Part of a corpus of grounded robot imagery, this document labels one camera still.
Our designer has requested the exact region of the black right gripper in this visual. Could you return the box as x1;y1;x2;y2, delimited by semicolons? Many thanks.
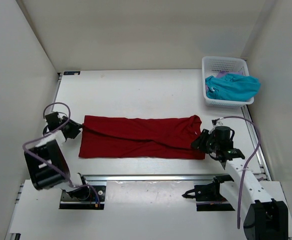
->
191;129;220;155

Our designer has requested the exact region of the red t shirt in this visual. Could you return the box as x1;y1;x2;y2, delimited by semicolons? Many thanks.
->
79;115;205;160

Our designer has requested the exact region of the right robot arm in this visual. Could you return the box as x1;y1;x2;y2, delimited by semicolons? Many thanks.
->
183;126;288;240

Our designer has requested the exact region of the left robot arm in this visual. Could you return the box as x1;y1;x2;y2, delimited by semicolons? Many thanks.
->
24;112;91;201

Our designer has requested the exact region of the dark label sticker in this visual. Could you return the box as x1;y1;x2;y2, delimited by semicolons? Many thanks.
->
63;71;81;76

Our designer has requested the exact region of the teal t shirt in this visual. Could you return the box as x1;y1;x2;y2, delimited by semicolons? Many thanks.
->
205;74;261;102

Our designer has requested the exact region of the white plastic basket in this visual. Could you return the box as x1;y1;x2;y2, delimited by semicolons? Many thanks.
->
202;56;261;108

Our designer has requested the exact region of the purple t shirt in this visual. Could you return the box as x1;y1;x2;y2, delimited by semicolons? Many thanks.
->
216;71;243;78

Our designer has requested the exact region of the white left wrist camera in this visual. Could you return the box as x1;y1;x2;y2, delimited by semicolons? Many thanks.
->
44;112;63;126

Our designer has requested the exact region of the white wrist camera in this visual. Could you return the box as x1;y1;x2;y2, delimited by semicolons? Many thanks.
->
209;117;223;133
44;112;63;126

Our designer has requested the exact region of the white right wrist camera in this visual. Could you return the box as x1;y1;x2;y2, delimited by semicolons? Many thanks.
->
209;117;223;133

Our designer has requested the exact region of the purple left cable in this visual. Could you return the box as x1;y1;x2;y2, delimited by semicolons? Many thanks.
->
23;102;101;208

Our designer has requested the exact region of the purple cable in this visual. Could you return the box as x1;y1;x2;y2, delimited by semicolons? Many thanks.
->
23;102;101;208
210;116;262;230

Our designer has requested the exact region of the aluminium table edge rail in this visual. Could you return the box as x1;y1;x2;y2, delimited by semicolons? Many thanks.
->
83;173;225;182

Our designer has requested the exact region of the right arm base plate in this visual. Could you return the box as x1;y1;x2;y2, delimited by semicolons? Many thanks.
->
182;174;235;212

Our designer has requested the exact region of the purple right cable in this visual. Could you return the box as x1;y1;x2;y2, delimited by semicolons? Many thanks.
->
210;116;262;230

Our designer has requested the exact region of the right side aluminium rail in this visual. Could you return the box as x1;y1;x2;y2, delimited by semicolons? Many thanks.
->
240;103;271;181

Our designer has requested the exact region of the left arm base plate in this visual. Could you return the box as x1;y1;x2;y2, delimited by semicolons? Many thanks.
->
59;185;106;210

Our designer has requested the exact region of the left side aluminium rail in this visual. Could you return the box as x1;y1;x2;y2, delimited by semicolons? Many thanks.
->
5;72;63;240

